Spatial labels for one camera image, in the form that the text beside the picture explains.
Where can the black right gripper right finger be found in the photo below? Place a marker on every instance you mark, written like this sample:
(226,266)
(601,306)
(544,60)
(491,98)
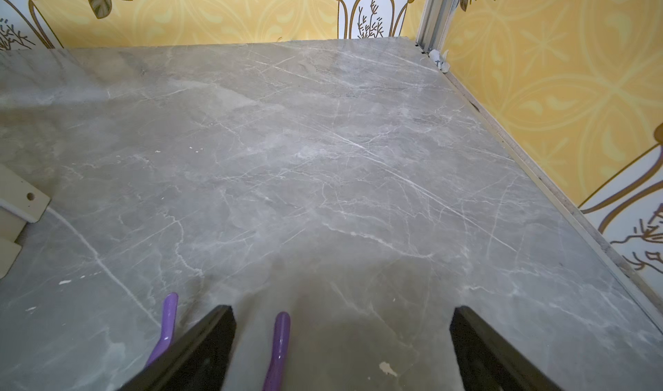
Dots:
(487,361)

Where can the white wooden two-tier shelf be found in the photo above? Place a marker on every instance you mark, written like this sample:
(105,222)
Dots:
(21,203)

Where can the purple garden fork pink handle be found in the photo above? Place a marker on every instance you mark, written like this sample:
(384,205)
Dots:
(280,344)

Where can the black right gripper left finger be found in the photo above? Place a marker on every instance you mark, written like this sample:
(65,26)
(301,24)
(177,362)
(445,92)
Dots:
(196,361)

